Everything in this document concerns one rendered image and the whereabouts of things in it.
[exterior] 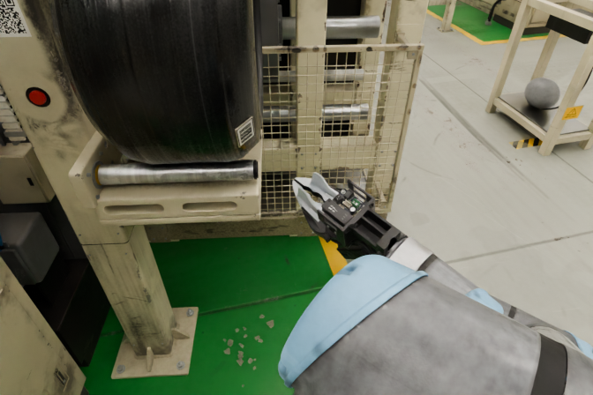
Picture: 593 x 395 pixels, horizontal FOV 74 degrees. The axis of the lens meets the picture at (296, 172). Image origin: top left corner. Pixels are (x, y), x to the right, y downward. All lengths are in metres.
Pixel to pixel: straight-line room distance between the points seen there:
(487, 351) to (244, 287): 1.56
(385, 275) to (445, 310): 0.04
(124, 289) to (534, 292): 1.61
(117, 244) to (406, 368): 1.02
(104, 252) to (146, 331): 0.40
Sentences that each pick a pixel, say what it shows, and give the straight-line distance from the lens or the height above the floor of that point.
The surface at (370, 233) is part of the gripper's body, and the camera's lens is 0.59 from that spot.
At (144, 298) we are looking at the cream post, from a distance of 1.37.
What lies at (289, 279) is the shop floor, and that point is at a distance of 1.79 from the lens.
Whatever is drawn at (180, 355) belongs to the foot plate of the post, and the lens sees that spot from 1.65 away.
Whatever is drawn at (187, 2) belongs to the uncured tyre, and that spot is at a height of 1.28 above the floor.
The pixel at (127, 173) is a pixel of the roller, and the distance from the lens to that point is 0.91.
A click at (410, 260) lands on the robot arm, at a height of 1.01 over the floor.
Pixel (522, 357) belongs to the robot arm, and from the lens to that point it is 0.27.
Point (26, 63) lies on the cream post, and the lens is 0.94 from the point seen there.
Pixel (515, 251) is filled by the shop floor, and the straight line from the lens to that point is 2.15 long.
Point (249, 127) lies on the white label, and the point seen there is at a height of 1.06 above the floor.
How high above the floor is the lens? 1.43
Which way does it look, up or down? 38 degrees down
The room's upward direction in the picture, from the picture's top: straight up
